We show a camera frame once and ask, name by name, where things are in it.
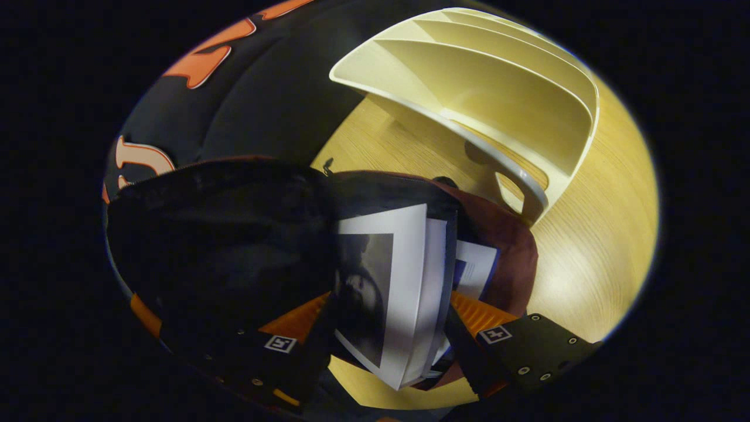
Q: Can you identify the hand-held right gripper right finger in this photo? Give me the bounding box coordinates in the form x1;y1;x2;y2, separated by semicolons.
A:
445;291;604;405

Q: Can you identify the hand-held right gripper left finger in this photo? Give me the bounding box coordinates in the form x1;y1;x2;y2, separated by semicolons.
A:
193;291;340;411

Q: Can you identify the blue cover book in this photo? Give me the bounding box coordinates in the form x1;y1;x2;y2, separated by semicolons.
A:
448;239;500;365

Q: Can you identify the maroon schoolbag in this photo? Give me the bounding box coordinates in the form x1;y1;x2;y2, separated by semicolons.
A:
105;154;540;411

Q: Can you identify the black and white cover book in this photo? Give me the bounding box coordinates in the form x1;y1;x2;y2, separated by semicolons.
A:
334;203;458;392

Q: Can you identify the white bookshelf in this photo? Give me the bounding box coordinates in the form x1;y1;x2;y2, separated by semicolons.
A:
329;7;600;226

